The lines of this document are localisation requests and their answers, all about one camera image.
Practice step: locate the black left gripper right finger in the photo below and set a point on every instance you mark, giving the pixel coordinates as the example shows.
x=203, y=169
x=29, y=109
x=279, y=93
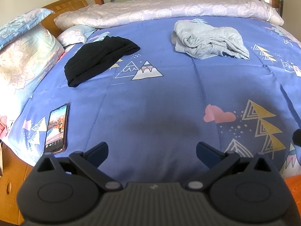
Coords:
x=219, y=164

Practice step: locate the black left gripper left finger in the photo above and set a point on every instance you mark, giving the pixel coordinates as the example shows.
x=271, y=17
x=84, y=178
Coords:
x=87, y=163

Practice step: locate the grey sweatpants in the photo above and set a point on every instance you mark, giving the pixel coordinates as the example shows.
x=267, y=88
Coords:
x=202, y=41

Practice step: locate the smartphone with lit screen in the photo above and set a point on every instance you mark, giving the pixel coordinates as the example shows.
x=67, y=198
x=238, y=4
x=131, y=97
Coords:
x=55, y=139

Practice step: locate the wooden bedside cabinet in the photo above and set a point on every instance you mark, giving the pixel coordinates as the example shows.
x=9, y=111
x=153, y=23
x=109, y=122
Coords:
x=15, y=171

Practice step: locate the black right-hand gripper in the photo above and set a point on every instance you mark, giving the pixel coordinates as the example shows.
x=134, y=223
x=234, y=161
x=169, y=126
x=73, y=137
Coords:
x=296, y=138

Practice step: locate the blue patterned bed sheet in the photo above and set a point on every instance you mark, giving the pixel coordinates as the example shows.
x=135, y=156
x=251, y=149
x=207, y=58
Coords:
x=154, y=106

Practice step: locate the black folded garment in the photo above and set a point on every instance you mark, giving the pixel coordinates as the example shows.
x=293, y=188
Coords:
x=94, y=58

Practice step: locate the large pastel pillow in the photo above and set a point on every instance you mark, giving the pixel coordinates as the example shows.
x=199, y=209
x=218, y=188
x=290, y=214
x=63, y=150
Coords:
x=24, y=64

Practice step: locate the small pale pillow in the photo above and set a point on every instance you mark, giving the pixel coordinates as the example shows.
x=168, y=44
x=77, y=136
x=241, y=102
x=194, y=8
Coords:
x=75, y=34

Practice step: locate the blue floral upper pillow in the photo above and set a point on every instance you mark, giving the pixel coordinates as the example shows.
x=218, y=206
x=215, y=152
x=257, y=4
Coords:
x=22, y=24

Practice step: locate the pale pink quilt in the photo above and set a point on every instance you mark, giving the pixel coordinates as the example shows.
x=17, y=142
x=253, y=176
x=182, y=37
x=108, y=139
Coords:
x=117, y=14

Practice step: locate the wooden headboard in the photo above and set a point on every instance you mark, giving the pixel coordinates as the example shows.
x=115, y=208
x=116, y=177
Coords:
x=60, y=7

